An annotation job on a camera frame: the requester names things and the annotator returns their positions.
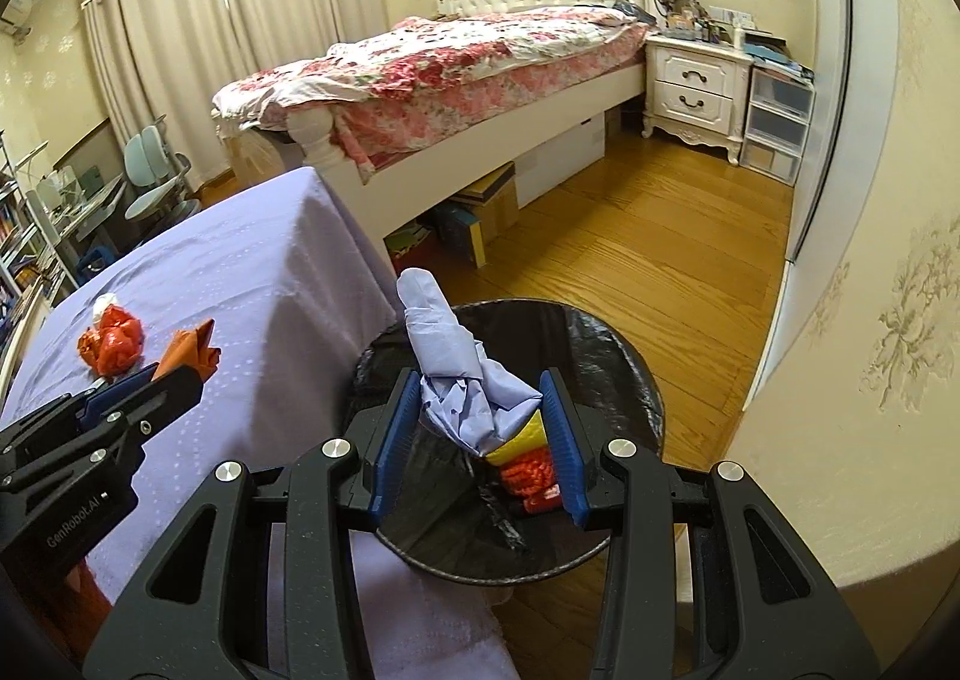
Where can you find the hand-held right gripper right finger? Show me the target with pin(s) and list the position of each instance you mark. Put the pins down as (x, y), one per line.
(562, 440)

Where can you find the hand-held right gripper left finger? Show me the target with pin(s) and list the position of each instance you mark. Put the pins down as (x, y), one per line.
(394, 440)

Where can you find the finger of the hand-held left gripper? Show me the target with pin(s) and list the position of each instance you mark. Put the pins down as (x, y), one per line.
(169, 391)
(112, 391)

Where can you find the red-orange wrapper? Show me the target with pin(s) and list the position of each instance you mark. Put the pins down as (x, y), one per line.
(112, 346)

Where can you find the yellow foam net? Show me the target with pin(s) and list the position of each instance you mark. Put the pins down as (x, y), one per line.
(517, 436)

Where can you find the orange mesh net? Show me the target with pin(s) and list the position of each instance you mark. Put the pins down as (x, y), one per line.
(529, 474)

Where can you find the orange foil wrapper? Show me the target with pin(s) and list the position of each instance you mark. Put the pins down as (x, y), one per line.
(196, 346)

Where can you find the red white printed wrapper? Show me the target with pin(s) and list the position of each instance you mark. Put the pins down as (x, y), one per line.
(541, 500)

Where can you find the round bin with black bag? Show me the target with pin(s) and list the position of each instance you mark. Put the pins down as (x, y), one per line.
(615, 380)

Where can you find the white tissue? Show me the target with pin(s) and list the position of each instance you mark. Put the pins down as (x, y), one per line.
(101, 305)

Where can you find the blue stool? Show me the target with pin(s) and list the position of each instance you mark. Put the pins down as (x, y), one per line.
(94, 260)

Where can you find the purple tablecloth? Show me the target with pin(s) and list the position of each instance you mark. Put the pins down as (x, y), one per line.
(247, 275)

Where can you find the bookshelf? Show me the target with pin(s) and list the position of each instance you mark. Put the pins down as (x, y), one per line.
(22, 252)

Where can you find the white study desk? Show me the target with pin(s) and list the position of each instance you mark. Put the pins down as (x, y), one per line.
(82, 200)

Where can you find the light blue desk chair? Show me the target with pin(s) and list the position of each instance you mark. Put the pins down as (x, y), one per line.
(150, 185)

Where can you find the blue yellow box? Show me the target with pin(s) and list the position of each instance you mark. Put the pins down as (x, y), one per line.
(457, 230)

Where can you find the brown cardboard box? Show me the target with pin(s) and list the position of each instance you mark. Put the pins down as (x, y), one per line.
(495, 200)

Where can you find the white storage box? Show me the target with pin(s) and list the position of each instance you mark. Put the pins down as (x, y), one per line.
(562, 158)

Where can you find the white nightstand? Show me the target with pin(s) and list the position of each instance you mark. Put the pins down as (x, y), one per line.
(697, 87)

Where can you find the clear plastic drawer unit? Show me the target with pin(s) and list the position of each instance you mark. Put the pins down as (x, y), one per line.
(776, 125)

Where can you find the floral quilt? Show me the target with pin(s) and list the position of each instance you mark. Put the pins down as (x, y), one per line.
(465, 65)

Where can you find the white air conditioner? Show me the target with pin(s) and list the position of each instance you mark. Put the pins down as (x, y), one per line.
(15, 12)

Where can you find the dark blue cloth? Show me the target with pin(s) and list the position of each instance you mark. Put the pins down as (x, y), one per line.
(634, 11)

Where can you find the stack of books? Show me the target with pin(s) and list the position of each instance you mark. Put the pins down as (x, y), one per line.
(780, 53)

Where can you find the white sliding wardrobe door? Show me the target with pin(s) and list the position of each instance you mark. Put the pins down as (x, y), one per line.
(840, 87)

